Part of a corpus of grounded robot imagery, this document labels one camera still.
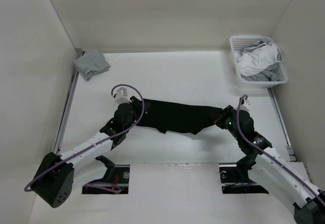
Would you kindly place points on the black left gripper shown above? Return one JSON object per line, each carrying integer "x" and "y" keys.
{"x": 138, "y": 105}

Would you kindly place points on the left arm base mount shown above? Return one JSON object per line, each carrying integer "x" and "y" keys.
{"x": 114, "y": 181}

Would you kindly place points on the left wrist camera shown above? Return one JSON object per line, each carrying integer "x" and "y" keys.
{"x": 120, "y": 96}

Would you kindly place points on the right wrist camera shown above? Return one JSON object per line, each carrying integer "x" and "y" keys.
{"x": 245, "y": 105}

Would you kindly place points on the white tank top in basket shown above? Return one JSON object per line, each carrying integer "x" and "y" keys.
{"x": 258, "y": 57}

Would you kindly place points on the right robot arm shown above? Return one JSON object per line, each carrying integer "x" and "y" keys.
{"x": 263, "y": 165}

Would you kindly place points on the white plastic basket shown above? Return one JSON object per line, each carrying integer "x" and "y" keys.
{"x": 239, "y": 42}

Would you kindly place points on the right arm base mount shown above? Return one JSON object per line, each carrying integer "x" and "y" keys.
{"x": 235, "y": 181}

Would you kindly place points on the folded grey tank top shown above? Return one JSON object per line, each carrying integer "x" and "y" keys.
{"x": 91, "y": 64}

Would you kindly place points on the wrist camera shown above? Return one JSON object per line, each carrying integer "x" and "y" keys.
{"x": 120, "y": 96}
{"x": 245, "y": 105}

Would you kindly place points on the black tank top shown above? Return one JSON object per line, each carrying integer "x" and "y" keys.
{"x": 178, "y": 118}

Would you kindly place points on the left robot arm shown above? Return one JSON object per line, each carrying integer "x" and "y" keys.
{"x": 56, "y": 175}

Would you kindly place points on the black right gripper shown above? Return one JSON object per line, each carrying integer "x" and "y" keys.
{"x": 225, "y": 112}

